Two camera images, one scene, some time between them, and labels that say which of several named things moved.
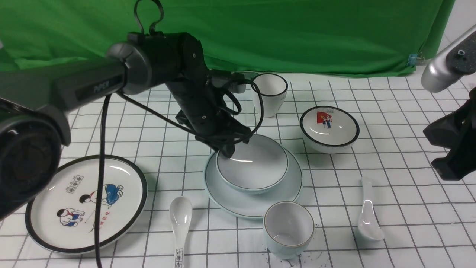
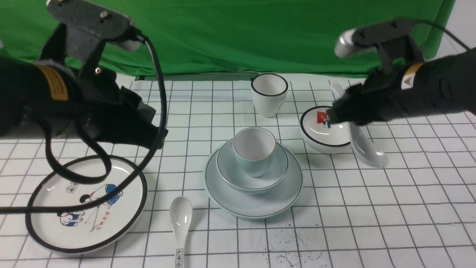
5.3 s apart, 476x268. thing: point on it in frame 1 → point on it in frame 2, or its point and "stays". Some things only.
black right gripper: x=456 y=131 → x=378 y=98
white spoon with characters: x=180 y=211 stays
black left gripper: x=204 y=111 → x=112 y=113
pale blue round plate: x=239 y=204 stays
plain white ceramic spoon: x=369 y=225 → x=368 y=152
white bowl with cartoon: x=328 y=129 stays
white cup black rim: x=273 y=88 stays
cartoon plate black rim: x=63 y=219 stays
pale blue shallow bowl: x=260 y=166 stays
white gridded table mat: x=340 y=172 stays
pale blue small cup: x=288 y=227 → x=254 y=147
